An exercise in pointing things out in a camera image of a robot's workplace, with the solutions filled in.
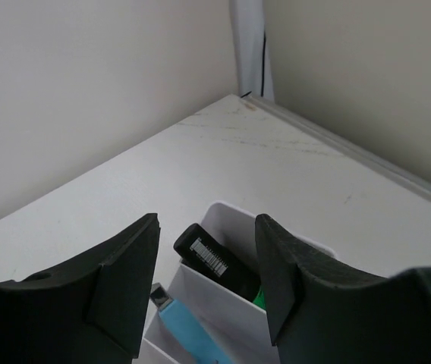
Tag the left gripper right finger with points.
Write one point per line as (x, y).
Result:
(320, 310)

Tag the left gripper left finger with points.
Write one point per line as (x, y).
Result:
(88, 309)

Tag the light blue mechanical pencil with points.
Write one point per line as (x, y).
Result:
(186, 329)

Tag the black green highlighter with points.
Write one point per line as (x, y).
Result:
(200, 251)

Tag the white three-compartment organizer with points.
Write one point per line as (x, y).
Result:
(238, 326)

